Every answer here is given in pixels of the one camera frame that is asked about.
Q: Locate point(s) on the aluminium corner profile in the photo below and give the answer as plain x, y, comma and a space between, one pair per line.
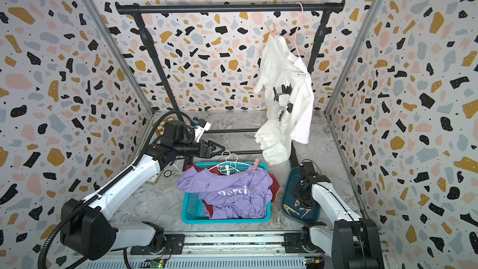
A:
116, 53
361, 37

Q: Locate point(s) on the pink wire hanger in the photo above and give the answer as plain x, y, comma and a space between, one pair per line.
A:
298, 25

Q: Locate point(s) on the white printed t-shirt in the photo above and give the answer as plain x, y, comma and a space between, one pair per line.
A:
286, 87

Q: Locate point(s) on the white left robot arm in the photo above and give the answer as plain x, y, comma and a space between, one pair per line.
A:
87, 229

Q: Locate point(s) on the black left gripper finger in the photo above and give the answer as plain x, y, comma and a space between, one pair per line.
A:
215, 153
216, 147

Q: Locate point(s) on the dark grey clothes rack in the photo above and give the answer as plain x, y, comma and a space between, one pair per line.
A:
137, 11

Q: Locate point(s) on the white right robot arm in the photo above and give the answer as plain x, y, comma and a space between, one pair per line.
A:
336, 213

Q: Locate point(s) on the aluminium corner profile left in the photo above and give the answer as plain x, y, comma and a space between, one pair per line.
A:
116, 53

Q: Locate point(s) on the red garment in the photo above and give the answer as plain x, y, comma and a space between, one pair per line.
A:
275, 186

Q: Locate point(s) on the purple garment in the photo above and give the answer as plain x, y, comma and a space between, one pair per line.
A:
227, 190

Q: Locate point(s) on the pink clothespin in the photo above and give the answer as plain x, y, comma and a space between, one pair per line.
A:
273, 31
256, 163

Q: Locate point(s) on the white plastic hangers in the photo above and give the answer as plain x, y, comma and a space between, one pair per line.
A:
230, 165

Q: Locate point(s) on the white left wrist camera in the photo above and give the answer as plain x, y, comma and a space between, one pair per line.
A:
200, 127

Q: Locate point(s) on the teal laundry basket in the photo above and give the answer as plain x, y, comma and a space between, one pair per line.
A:
214, 198

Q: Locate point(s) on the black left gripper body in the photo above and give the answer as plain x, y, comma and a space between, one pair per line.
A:
202, 154

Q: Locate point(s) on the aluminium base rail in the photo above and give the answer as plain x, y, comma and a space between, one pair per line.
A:
244, 250

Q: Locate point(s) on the aluminium corner profile right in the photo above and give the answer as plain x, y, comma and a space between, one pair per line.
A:
361, 37

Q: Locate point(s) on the dark teal clothespin bin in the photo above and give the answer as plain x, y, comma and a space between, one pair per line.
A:
292, 208

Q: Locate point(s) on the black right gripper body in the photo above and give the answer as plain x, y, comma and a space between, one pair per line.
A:
297, 192

